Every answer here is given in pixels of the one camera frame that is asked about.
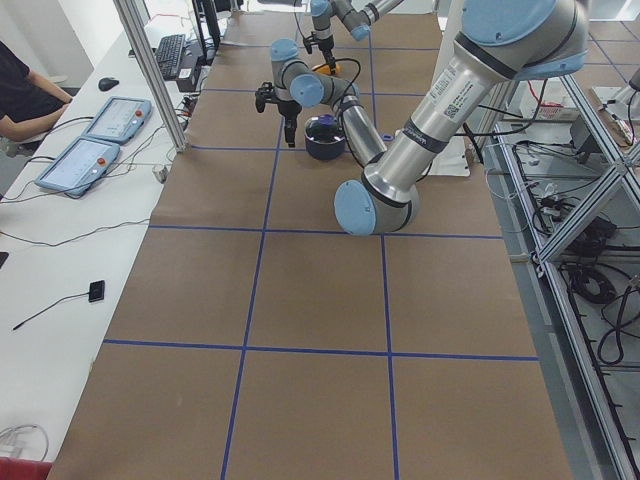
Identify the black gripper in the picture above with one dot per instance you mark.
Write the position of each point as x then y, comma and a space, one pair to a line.
288, 111
326, 50

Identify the yellow corn cob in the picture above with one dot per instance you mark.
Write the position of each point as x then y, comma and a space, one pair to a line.
323, 69

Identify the glass pot lid blue knob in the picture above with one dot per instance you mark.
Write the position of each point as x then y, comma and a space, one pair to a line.
323, 129

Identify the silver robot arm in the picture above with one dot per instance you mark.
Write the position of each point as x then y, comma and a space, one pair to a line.
357, 22
498, 41

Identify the dark blue saucepan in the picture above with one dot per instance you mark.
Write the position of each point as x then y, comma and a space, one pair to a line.
325, 145

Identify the small metal cylinder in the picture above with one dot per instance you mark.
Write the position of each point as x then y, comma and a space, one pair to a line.
160, 173

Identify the black keyboard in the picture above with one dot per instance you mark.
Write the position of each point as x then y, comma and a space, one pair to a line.
168, 55

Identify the blue teach pendant far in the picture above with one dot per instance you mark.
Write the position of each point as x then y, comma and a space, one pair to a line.
119, 120

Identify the blue teach pendant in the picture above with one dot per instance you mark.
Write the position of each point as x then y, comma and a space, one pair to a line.
119, 120
79, 166

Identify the black computer mouse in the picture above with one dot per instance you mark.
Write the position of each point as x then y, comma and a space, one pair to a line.
107, 83

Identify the blue teach pendant near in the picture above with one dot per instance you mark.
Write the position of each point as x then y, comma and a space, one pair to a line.
79, 166

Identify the brown paper table cover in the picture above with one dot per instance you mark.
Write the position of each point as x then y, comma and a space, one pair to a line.
256, 340

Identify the seated person black shirt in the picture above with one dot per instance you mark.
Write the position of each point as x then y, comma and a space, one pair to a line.
31, 104

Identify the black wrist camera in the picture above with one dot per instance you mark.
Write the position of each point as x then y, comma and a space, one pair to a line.
264, 95

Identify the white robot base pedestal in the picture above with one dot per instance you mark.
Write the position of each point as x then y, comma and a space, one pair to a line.
452, 161

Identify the aluminium frame post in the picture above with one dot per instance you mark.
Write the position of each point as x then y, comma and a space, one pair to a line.
132, 23

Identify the small black pad with cable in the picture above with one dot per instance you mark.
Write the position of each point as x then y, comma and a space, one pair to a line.
94, 293

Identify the aluminium frame rack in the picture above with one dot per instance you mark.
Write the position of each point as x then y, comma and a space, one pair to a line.
562, 160

